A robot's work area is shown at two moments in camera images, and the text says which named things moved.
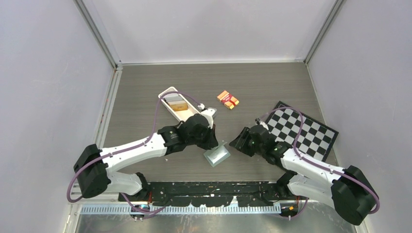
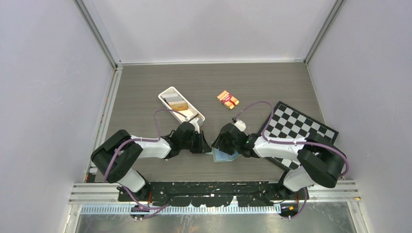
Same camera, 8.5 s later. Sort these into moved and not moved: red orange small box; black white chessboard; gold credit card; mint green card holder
Moved: mint green card holder
Not moved: gold credit card; black white chessboard; red orange small box
